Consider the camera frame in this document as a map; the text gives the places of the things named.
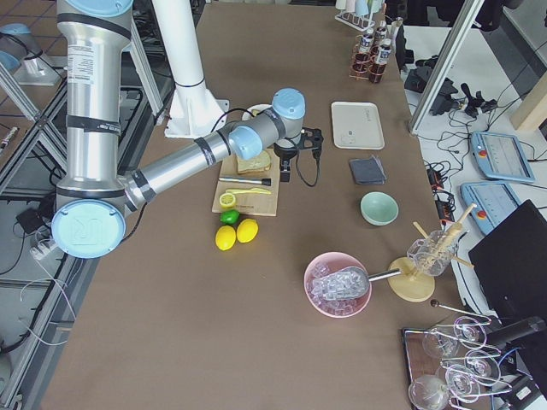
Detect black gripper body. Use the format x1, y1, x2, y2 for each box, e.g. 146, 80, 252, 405
273, 127, 322, 171

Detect bread slice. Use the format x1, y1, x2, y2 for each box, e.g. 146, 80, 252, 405
236, 150, 271, 175

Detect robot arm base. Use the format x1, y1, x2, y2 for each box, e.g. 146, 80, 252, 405
1, 23, 63, 86

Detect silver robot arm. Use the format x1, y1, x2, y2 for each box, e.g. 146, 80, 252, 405
51, 1, 305, 259

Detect cream rabbit tray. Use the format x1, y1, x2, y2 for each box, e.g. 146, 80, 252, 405
331, 102, 385, 150

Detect wine glass rack tray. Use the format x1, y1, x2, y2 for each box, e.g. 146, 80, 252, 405
402, 314, 512, 409

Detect steel muddler black tip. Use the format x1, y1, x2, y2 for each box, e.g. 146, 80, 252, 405
218, 176, 272, 186

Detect yellow plastic knife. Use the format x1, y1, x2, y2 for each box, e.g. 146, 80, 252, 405
226, 187, 272, 195

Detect wooden cutting board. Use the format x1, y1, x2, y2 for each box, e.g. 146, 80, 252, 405
211, 149, 279, 216

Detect half lemon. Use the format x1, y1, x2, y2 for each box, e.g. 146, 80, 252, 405
219, 192, 237, 209

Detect yellow lemon upper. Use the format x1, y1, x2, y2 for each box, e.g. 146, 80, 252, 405
236, 219, 259, 243

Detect yellow lemon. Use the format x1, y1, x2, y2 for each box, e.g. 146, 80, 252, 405
215, 225, 237, 251
236, 219, 259, 243

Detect grey folded cloth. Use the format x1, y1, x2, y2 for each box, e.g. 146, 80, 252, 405
349, 155, 387, 185

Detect white plate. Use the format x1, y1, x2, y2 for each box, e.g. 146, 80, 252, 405
241, 103, 271, 121

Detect green lime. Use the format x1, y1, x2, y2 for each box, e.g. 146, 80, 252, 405
220, 208, 240, 226

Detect yellow lemon lower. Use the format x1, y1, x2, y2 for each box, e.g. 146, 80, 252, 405
215, 225, 237, 251

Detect dark drink bottle lower left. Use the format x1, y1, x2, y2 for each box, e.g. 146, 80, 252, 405
368, 38, 391, 84

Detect dark drink bottle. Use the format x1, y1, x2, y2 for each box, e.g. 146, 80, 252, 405
368, 38, 391, 84
373, 20, 387, 47
356, 28, 374, 63

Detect green bowl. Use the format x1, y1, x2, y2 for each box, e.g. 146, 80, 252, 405
360, 191, 399, 226

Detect pink bowl with ice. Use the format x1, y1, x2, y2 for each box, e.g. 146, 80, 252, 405
303, 252, 372, 319

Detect dark drink bottle upper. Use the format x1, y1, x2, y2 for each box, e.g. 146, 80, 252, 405
356, 28, 374, 63

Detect dark drink bottle lower right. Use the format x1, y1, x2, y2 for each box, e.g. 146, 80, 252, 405
373, 20, 387, 47

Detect white cup rack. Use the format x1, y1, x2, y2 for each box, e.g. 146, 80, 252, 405
335, 0, 385, 32

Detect steel ice scoop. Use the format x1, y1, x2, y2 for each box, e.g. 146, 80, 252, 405
310, 266, 402, 301

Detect clear glass mug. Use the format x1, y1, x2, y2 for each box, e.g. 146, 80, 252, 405
407, 230, 458, 277

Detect wooden cup tree stand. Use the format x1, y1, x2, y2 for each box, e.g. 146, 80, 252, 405
388, 203, 477, 302

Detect blue teach pendant upper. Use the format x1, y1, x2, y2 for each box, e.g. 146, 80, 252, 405
470, 132, 535, 183

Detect blue teach pendant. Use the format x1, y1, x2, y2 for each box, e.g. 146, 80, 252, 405
470, 132, 535, 183
460, 181, 521, 235

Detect blue teach pendant lower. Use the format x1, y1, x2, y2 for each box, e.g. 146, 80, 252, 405
460, 181, 521, 235

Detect black laptop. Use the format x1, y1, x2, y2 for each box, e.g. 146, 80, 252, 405
469, 200, 546, 319

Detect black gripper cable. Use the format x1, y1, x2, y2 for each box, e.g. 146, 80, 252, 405
294, 144, 322, 187

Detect copper wire bottle rack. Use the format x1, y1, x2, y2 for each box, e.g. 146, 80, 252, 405
350, 44, 379, 80

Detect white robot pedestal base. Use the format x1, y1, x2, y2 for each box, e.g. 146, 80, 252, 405
153, 0, 229, 139

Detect aluminium frame post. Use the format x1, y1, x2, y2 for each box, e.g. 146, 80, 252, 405
409, 0, 484, 135

